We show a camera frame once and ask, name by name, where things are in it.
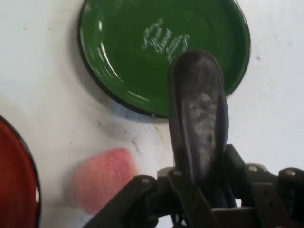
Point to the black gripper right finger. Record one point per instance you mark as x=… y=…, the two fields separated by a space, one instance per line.
x=261 y=190

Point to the red enamel plate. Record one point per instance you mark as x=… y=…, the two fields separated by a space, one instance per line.
x=16 y=175

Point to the purple toy eggplant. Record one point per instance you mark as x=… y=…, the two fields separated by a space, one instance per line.
x=199 y=114

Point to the pink toy peach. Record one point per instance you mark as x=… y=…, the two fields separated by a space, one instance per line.
x=102 y=180

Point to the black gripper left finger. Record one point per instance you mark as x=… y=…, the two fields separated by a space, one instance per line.
x=142 y=190

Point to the green enamel plate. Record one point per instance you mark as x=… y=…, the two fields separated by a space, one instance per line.
x=133 y=59

